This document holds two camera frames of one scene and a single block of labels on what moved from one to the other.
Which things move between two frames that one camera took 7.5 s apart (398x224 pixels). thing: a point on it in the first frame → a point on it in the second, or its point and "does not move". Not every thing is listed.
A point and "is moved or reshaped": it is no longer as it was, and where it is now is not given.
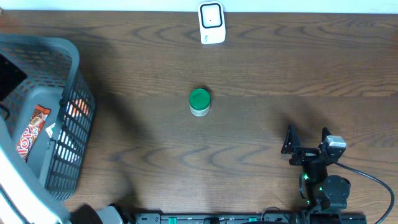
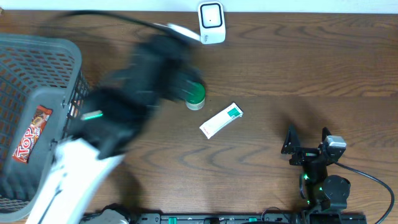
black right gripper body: [313, 172] does not move
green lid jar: [199, 102] is moved or reshaped
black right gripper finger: [292, 142] does not move
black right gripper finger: [325, 132] does not move
